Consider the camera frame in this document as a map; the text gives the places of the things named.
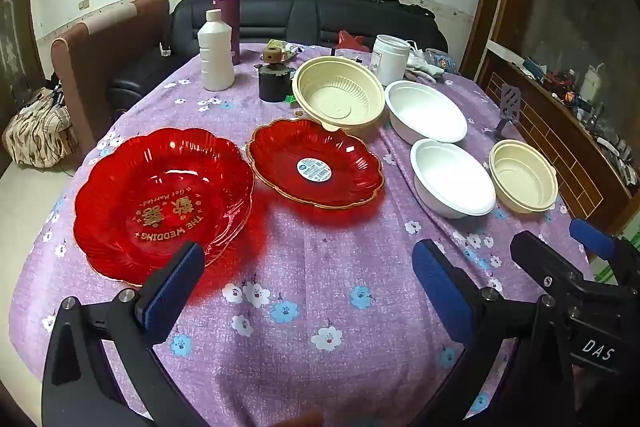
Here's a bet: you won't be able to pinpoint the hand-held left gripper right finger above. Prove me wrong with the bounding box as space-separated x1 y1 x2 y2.
411 238 571 427

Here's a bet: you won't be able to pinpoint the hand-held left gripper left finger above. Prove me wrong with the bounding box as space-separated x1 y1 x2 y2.
42 241 207 427

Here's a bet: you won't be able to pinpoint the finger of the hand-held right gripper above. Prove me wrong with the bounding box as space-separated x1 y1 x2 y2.
569 218 626 278
509 231 596 297

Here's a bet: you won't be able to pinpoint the large red gold-print plate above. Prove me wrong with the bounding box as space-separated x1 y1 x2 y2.
73 127 256 286

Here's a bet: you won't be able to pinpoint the white foam bowl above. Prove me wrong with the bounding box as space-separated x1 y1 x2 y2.
410 138 497 220
384 80 468 145

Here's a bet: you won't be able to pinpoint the red gold-rim plate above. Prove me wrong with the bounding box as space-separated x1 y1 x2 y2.
245 117 386 208

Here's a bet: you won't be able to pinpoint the large cream plastic bowl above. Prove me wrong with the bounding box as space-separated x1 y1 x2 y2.
292 56 387 131

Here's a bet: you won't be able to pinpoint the small cream plastic bowl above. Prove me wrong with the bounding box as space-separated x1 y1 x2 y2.
488 139 559 214

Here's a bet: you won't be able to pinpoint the purple floral tablecloth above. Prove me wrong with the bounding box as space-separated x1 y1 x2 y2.
7 39 596 427

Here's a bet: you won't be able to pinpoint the wooden sideboard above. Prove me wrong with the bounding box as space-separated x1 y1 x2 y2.
460 0 640 235

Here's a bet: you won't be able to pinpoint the grey phone stand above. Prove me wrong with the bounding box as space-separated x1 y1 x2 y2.
492 83 522 142

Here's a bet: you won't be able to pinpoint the patterned cloth bag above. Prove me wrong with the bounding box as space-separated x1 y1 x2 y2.
2 88 80 168

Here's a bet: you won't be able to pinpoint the printed plastic bag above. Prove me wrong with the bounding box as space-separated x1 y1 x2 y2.
422 48 458 75

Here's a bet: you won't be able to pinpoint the white work gloves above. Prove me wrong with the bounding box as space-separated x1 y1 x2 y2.
404 52 446 84

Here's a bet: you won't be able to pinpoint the black round container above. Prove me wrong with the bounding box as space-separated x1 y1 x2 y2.
257 63 296 103

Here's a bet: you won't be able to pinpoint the white plastic bottle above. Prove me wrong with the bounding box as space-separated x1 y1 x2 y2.
197 9 236 92

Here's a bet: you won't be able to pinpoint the white plastic jar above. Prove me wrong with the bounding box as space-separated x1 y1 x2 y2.
371 35 412 86

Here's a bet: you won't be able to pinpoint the brown upholstered chair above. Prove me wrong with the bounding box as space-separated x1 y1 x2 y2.
50 0 171 152

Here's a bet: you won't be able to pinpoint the yellow-green snack packet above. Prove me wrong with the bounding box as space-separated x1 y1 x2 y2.
265 39 306 62

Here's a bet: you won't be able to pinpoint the red plastic bag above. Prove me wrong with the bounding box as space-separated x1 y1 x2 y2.
336 30 372 52

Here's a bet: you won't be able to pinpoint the purple thermos flask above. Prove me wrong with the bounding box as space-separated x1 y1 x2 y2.
212 0 242 66

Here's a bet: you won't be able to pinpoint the dark clothes pile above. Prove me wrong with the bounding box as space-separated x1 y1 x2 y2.
326 0 437 22

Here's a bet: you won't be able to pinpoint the black leather sofa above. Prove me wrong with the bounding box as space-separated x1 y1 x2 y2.
110 0 449 96

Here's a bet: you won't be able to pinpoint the wooden glass-door cabinet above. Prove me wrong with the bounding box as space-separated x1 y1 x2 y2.
0 0 47 178

